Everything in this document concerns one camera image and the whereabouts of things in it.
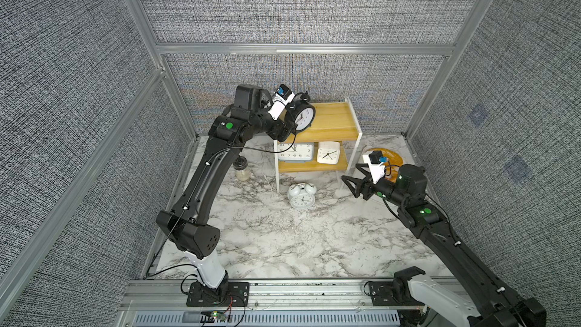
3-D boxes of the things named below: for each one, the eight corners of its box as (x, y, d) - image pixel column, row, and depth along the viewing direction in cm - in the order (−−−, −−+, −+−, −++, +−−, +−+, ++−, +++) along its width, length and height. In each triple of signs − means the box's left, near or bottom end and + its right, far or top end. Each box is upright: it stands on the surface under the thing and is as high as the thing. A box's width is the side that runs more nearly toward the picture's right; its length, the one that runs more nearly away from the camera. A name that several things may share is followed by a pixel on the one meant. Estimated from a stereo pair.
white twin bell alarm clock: (287, 210, 95) (287, 194, 85) (287, 198, 99) (287, 182, 89) (314, 210, 95) (316, 194, 85) (313, 198, 99) (315, 182, 89)
